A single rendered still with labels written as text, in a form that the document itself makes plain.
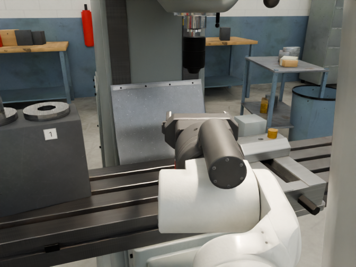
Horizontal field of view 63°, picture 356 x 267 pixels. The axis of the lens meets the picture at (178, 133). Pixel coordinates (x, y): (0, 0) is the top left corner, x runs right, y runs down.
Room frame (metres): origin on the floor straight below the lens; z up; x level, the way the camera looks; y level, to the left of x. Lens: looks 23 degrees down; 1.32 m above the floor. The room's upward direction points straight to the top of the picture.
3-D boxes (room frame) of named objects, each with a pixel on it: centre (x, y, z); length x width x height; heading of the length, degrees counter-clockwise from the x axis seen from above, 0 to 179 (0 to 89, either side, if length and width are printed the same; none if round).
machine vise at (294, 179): (0.64, -0.19, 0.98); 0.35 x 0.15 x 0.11; 19
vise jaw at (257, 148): (0.61, -0.20, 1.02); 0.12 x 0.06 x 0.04; 109
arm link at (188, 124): (0.39, -0.04, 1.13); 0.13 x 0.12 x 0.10; 91
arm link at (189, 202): (0.28, -0.03, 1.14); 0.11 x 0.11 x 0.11; 1
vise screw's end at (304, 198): (0.45, -0.25, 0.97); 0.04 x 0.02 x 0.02; 19
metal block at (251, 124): (0.66, -0.18, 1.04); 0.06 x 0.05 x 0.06; 109
